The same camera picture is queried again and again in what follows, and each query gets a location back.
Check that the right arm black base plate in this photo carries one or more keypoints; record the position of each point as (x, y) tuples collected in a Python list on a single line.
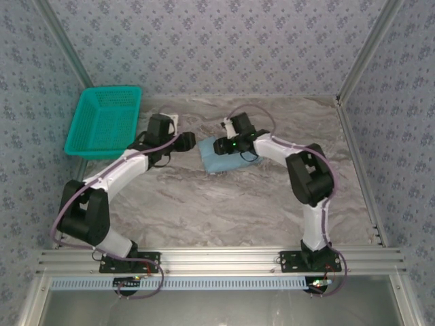
[(289, 261)]

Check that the light blue t-shirt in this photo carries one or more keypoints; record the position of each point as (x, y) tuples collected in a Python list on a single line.
[(224, 163)]

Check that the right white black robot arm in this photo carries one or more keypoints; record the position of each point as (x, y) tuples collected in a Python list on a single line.
[(312, 176)]

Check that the small black circuit board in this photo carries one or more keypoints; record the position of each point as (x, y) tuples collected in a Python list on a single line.
[(317, 283), (126, 282)]

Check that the aluminium mounting rail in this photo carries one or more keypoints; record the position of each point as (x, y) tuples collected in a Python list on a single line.
[(217, 258)]

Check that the aluminium corner post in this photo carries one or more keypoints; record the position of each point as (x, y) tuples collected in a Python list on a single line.
[(66, 44), (371, 44)]

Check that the aluminium frame leg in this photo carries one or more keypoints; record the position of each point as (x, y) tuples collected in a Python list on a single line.
[(404, 302), (32, 302)]

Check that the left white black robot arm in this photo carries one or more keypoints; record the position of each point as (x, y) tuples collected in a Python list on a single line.
[(119, 173)]

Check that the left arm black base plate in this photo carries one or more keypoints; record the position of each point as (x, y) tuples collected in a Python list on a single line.
[(149, 263)]

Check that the green plastic basket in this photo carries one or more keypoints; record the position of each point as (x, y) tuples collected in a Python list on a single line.
[(102, 125)]

